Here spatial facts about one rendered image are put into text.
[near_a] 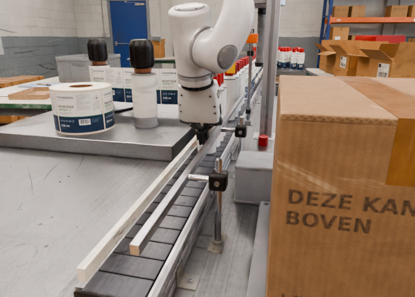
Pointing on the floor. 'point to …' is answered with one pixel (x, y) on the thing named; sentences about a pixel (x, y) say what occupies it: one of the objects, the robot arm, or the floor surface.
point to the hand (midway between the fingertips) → (202, 135)
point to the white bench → (36, 107)
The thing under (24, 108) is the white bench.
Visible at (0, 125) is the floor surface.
